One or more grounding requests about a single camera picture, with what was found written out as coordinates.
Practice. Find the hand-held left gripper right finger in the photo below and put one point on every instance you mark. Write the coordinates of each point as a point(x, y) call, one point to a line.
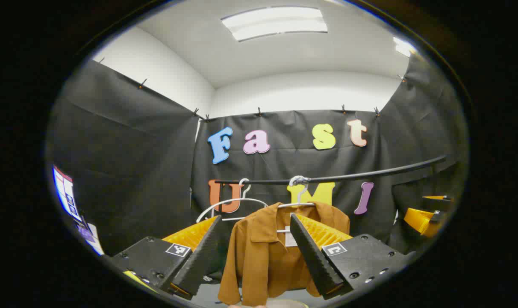
point(314, 261)

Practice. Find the printed paper sheet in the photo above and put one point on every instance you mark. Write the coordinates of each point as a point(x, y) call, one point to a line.
point(66, 192)
point(91, 239)

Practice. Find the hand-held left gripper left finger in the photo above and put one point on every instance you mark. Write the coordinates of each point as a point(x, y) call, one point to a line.
point(199, 256)

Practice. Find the brown collared shirt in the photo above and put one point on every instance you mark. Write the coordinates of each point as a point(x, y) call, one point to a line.
point(259, 256)

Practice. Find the small ceiling light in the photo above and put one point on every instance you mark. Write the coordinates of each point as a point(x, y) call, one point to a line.
point(403, 46)

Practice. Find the black backdrop cloth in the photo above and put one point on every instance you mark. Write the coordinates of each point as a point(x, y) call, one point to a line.
point(135, 171)

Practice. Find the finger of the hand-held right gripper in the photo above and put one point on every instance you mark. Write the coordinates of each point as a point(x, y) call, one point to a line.
point(438, 198)
point(423, 221)

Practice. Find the black clothes rail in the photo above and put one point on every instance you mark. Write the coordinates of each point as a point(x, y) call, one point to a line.
point(370, 174)

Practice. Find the large rectangular ceiling light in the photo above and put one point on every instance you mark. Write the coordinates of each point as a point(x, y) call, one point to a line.
point(276, 23)

